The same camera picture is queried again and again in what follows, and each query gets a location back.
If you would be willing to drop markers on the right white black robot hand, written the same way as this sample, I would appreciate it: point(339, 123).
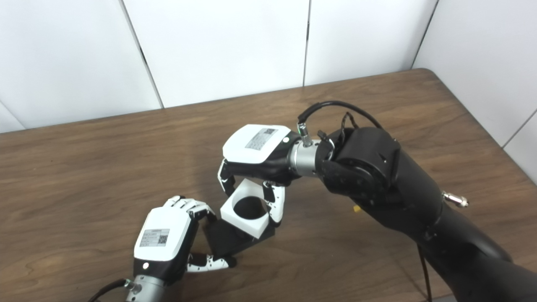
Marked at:
point(256, 147)

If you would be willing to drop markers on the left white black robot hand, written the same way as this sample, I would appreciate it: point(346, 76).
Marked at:
point(163, 237)

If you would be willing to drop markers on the black cylinder peg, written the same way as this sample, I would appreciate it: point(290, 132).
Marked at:
point(228, 241)

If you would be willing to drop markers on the white square piece with hole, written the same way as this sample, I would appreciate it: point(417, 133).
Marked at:
point(247, 226)

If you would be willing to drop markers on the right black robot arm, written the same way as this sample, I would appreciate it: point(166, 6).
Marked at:
point(398, 188)

